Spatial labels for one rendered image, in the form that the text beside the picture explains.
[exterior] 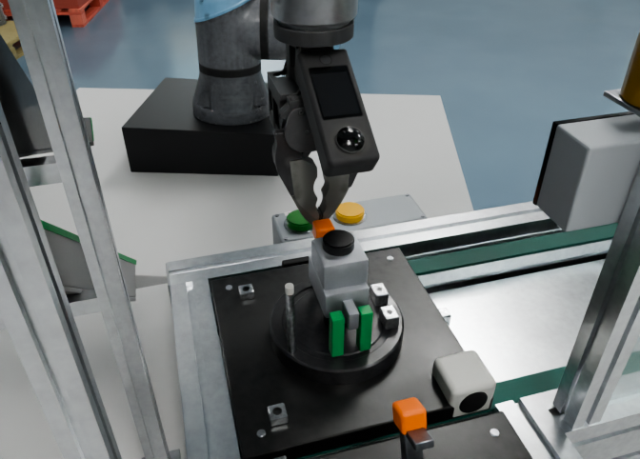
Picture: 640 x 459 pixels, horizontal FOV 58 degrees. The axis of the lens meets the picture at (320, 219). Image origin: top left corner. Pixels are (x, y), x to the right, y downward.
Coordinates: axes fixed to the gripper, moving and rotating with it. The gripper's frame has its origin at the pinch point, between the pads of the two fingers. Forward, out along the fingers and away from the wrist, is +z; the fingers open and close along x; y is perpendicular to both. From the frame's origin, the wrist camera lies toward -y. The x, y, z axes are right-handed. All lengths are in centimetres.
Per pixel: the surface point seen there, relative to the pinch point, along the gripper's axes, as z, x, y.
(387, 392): 10.2, -2.4, -15.4
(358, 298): 2.8, -1.1, -9.8
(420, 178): 21, -30, 37
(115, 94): 22, 26, 94
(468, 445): 10.2, -7.1, -22.5
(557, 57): 108, -258, 294
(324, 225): -0.3, 0.0, -1.6
